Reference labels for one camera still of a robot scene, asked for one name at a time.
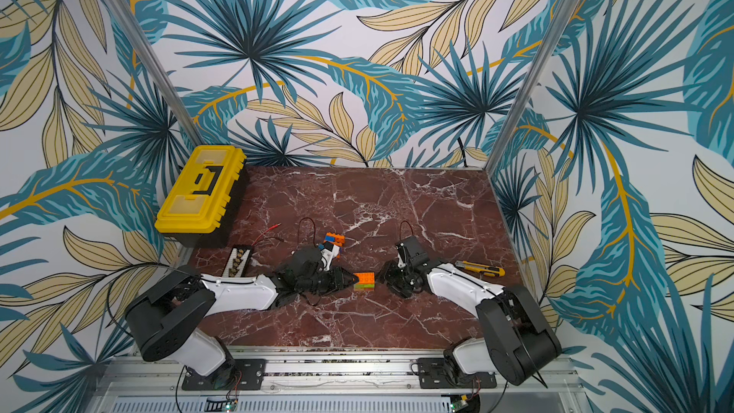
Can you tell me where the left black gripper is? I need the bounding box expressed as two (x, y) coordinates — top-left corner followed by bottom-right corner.
(298, 265), (361, 298)

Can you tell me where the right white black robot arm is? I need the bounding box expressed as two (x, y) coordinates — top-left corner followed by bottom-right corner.
(376, 236), (563, 386)

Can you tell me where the yellow black toolbox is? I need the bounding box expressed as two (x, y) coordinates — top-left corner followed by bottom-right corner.
(155, 145), (250, 249)

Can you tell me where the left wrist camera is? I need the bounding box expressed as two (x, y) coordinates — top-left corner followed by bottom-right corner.
(319, 242), (340, 272)

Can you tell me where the aluminium corner post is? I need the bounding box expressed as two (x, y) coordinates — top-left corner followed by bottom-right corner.
(103, 0), (203, 147)
(485, 0), (579, 179)

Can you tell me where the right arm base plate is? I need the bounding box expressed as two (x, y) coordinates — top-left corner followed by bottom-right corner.
(411, 357), (497, 390)

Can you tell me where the right aluminium corner post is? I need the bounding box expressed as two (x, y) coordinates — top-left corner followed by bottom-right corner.
(485, 0), (579, 179)

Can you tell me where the yellow utility knife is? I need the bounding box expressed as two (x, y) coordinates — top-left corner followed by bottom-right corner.
(455, 261), (506, 277)

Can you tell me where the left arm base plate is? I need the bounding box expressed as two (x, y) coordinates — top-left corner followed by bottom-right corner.
(182, 359), (267, 391)

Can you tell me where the left aluminium corner post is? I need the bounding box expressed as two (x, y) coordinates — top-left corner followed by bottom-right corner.
(103, 0), (203, 147)

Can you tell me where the red banana plug cable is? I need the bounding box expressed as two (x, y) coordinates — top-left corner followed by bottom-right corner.
(251, 222), (283, 245)

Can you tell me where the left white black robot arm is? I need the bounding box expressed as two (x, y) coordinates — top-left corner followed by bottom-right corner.
(124, 242), (359, 387)

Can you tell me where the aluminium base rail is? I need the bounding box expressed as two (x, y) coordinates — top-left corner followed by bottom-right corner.
(86, 347), (592, 412)

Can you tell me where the orange lego brick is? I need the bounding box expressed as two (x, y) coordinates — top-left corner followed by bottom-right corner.
(355, 273), (376, 286)
(325, 233), (345, 245)

